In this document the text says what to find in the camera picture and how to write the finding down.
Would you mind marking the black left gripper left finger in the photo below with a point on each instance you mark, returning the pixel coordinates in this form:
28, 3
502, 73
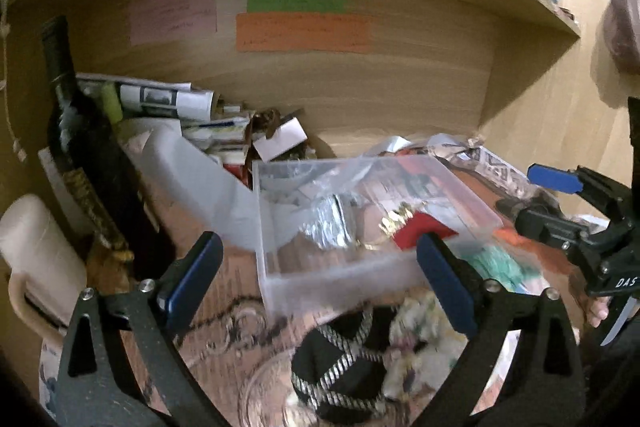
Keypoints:
96, 384

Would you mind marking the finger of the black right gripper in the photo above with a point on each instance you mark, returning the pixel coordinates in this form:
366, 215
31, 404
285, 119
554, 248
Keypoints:
544, 225
570, 180

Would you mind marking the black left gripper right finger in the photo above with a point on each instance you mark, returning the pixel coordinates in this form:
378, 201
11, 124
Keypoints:
544, 386

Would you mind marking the teal knitted cloth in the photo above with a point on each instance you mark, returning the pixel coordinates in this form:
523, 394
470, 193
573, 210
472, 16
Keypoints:
493, 262

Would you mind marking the white floral cloth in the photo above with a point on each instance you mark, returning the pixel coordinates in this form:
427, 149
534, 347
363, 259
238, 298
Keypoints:
424, 347

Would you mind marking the black hat with chain trim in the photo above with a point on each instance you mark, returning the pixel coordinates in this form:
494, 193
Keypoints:
338, 370

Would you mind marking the person's right hand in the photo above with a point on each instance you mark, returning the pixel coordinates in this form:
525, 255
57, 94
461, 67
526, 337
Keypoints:
596, 310

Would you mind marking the cream ceramic mug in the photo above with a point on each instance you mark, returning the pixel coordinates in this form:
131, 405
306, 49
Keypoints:
44, 268

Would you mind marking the wanted poster newspaper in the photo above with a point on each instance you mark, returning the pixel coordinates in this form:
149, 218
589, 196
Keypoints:
470, 155

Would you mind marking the vintage newspaper print mat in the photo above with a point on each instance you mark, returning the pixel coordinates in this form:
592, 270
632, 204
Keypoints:
213, 345

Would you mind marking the red and gold item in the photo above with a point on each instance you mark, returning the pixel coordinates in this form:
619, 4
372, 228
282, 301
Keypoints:
412, 226

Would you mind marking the translucent bin lid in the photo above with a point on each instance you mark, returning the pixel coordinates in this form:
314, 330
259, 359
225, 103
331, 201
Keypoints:
185, 174

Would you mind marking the dark wine bottle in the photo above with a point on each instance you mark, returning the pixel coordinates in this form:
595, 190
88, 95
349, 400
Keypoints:
96, 171

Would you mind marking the clear plastic storage bin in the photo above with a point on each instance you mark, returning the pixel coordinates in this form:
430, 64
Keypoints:
327, 227

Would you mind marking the stack of books and papers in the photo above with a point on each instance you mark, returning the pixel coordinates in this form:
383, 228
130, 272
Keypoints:
226, 139

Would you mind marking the rolled newspaper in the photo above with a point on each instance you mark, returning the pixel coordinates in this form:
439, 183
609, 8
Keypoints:
155, 98

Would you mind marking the small white box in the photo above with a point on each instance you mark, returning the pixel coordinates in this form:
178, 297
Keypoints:
287, 136

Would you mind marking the pink paper note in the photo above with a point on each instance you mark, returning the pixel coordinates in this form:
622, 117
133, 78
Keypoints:
156, 21

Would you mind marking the orange paper note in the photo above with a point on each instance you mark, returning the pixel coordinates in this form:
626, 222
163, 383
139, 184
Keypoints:
302, 31

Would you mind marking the green paper note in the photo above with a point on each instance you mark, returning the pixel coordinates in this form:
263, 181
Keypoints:
303, 6

